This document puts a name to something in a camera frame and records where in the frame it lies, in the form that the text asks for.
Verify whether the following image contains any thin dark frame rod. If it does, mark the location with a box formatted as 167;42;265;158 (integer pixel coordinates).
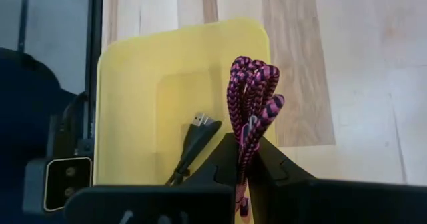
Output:
17;0;30;53

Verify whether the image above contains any red black braided USB-C cable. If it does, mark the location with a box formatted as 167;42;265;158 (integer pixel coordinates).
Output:
226;55;286;224

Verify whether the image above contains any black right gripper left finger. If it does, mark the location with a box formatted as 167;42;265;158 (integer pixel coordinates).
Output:
65;133;240;224

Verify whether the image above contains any yellow translucent plastic bin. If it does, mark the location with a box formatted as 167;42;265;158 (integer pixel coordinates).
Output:
93;17;278;187

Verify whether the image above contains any black table frame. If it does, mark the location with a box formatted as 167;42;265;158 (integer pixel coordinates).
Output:
85;0;104;148

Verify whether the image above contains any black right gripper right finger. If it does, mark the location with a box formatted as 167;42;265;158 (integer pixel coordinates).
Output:
248;135;427;224

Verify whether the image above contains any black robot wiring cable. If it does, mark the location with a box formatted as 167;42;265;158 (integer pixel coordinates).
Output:
59;92;89;143

